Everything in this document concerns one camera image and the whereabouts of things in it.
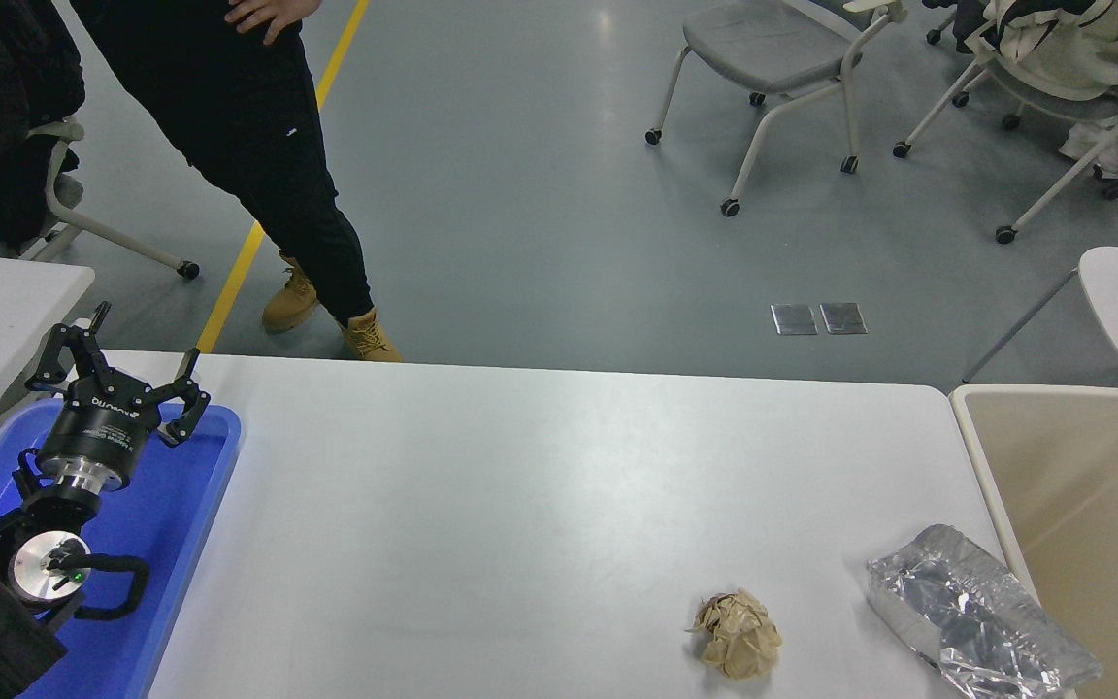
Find tan paper ball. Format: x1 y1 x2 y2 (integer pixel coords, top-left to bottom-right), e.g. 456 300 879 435
685 588 784 682

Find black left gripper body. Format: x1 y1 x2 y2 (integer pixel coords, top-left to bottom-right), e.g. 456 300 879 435
38 377 164 479

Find white frame wheeled chair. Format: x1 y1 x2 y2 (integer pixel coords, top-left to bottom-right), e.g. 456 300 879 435
894 0 1118 246

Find person's left hand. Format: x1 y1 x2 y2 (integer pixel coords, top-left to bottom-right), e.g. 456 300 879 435
224 0 312 47

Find grey seat wheeled chair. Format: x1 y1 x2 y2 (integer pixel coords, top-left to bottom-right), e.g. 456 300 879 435
645 0 909 217

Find large pale plastic bin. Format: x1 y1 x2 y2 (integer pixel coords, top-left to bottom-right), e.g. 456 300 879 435
949 384 1118 699

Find person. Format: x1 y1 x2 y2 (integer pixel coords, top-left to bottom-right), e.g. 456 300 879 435
69 0 403 363

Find cream jacket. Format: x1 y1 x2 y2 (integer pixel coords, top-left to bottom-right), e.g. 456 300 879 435
981 0 1118 103

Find white chair with castors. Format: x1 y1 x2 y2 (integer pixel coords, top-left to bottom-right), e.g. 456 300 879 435
20 115 203 281

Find silver floor plate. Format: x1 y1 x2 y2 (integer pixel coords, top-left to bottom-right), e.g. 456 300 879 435
771 303 820 337
819 302 869 336

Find blue plastic tray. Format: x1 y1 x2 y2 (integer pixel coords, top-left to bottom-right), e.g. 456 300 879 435
0 398 245 699

